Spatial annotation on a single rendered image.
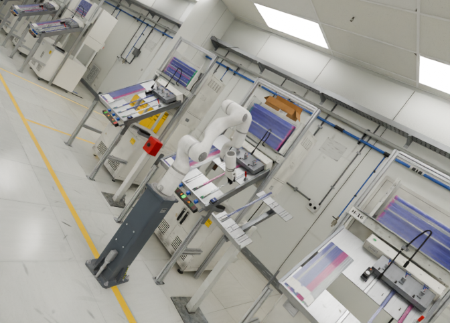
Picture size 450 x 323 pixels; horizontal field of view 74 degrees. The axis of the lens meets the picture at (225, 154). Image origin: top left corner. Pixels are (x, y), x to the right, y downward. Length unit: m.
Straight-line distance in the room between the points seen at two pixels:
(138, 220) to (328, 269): 1.28
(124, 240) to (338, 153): 2.88
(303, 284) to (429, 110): 2.78
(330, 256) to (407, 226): 0.54
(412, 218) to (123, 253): 1.92
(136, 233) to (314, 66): 3.57
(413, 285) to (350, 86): 2.82
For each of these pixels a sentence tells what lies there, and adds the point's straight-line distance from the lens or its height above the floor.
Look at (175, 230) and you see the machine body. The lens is 2.90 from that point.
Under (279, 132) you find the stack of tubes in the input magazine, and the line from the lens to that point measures 2.71.
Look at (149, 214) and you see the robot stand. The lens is 2.04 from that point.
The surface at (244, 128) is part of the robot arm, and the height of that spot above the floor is 1.37.
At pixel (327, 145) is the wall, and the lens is 4.17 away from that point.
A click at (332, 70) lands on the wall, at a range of 4.63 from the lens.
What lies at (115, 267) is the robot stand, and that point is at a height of 0.13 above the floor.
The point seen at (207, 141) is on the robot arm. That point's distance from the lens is 1.95.
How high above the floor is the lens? 1.33
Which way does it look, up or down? 5 degrees down
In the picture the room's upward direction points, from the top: 36 degrees clockwise
